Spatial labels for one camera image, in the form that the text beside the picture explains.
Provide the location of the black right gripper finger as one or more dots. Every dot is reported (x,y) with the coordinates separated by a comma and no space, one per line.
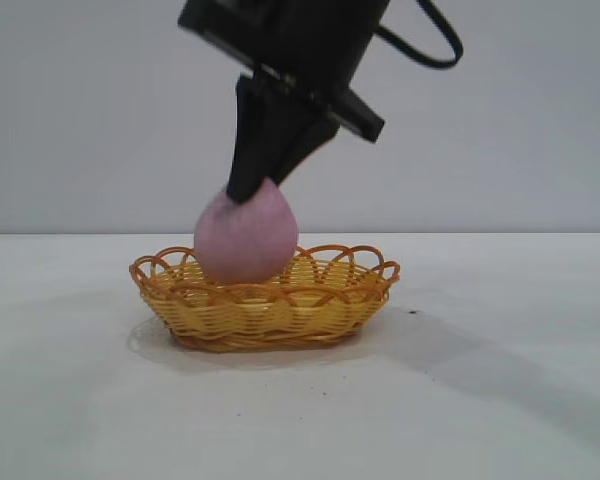
(260,140)
(310,142)

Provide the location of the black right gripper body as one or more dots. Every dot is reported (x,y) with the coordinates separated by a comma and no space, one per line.
(305,45)

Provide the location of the pink peach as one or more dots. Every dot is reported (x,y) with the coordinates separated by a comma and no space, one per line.
(245,240)

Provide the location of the yellow woven wicker basket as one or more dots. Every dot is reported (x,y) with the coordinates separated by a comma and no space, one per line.
(280,315)

